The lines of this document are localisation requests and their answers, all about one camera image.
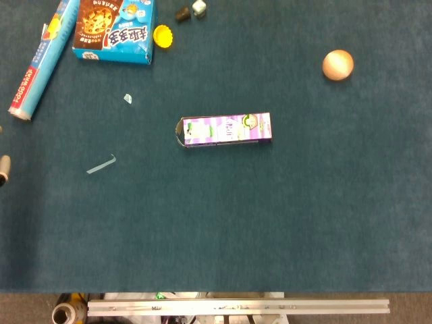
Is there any blue foil roll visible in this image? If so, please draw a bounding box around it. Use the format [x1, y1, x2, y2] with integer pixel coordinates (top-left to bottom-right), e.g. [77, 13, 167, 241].
[7, 0, 80, 122]

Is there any aluminium profile rail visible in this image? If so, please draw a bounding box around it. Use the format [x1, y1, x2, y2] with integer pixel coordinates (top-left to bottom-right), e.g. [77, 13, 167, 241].
[87, 298, 391, 317]

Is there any purple toothpaste box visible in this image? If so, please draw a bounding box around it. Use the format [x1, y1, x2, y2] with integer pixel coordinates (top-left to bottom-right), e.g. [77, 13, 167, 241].
[175, 112, 273, 150]

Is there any dark brown stopper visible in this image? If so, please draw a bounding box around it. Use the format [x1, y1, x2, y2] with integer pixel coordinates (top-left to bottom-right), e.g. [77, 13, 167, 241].
[174, 5, 192, 23]

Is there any tan wooden ball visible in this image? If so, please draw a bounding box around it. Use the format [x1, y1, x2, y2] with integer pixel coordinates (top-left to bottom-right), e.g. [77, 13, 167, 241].
[321, 49, 355, 82]

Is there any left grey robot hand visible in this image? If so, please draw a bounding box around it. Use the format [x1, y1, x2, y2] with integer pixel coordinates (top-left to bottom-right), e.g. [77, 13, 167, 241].
[0, 125, 11, 187]

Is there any blue cookie box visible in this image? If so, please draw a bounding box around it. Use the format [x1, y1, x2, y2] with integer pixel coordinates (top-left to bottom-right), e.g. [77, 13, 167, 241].
[72, 0, 159, 65]

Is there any white plastic bag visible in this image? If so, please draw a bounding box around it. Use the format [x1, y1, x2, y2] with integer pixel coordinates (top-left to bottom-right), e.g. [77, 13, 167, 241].
[103, 292, 203, 300]

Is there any brown tape roll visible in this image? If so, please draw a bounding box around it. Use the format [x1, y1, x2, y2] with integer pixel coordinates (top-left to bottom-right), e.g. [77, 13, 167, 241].
[51, 302, 88, 324]

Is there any yellow bottle cap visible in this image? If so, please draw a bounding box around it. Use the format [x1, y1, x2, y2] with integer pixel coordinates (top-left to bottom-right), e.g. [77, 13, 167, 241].
[153, 24, 173, 51]

